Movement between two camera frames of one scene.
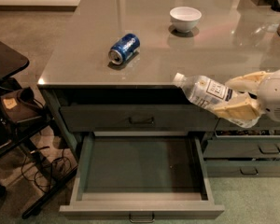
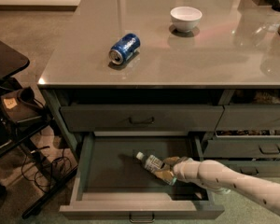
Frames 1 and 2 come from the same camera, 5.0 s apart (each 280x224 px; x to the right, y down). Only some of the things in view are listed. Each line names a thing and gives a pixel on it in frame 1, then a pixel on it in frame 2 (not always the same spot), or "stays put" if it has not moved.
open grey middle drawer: x=143 y=176 stays put
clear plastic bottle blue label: x=208 y=94 to x=154 y=164
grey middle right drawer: x=246 y=147 stays put
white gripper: x=276 y=93 to x=181 y=168
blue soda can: x=124 y=48 stays put
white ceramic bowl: x=185 y=19 stays put
